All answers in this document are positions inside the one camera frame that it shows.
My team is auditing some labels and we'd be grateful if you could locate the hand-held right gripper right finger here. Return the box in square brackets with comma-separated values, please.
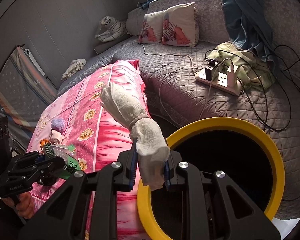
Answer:
[164, 150, 282, 240]

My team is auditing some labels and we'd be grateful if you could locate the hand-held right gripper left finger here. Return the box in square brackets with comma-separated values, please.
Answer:
[19, 137, 140, 240]

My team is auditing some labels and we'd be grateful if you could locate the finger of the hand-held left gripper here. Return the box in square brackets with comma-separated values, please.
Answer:
[34, 156, 66, 178]
[20, 151, 45, 162]

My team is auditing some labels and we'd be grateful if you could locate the long orange wrapper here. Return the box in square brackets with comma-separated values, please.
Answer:
[39, 139, 50, 153]

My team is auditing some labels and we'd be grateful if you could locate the green snack packet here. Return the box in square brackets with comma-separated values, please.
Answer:
[44, 144, 80, 180]

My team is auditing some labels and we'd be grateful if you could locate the white cloth bundle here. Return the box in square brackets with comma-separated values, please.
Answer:
[100, 81, 170, 190]

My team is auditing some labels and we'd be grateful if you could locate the purple haired small doll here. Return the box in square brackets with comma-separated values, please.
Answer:
[49, 119, 67, 144]

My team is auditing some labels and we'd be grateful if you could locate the yellow rimmed black bin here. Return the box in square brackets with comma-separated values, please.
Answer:
[137, 117, 285, 240]

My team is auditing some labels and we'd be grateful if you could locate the person's left hand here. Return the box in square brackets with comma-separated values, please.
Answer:
[1, 192, 35, 219]

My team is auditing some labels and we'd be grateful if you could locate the pink floral blanket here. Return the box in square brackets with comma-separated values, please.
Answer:
[26, 60, 153, 240]

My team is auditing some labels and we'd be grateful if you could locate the cream crumpled cloth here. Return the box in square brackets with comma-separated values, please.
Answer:
[61, 59, 87, 80]

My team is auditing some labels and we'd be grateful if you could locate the pink white power strip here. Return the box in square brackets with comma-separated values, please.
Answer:
[195, 66, 244, 96]

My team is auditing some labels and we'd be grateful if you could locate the black charger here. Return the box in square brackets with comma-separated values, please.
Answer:
[204, 64, 219, 81]

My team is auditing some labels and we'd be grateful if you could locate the white charger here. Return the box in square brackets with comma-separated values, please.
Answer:
[226, 64, 238, 87]

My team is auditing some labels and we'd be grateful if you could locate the grey pillow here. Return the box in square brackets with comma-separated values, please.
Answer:
[94, 34, 130, 55]

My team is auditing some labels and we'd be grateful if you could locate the white tiger plush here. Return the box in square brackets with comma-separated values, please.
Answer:
[95, 16, 128, 42]

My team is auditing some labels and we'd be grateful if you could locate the baby print cushion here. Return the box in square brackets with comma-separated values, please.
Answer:
[162, 2, 199, 47]
[137, 11, 165, 44]

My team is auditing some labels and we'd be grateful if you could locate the light green cloth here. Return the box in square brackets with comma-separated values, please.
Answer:
[206, 42, 277, 90]

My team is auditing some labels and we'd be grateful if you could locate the long blue curtain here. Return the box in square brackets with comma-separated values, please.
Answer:
[219, 0, 294, 63]

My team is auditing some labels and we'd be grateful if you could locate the white charging cable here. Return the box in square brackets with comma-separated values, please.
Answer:
[159, 59, 234, 125]

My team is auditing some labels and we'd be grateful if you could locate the white power strip cable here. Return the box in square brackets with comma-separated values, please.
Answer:
[137, 0, 205, 72]

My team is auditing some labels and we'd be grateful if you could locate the black cable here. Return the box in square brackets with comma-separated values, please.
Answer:
[240, 45, 300, 133]

